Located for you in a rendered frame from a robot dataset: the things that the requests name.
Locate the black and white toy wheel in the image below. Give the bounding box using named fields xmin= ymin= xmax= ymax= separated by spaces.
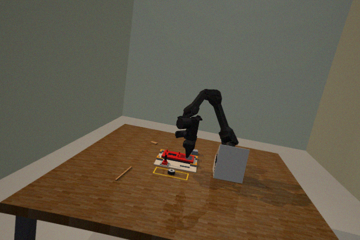
xmin=167 ymin=168 xmax=175 ymax=175

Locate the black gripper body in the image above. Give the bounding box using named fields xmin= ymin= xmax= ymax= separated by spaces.
xmin=182 ymin=128 xmax=198 ymax=149

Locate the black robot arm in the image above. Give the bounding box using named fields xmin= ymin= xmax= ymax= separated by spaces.
xmin=175 ymin=89 xmax=239 ymax=147

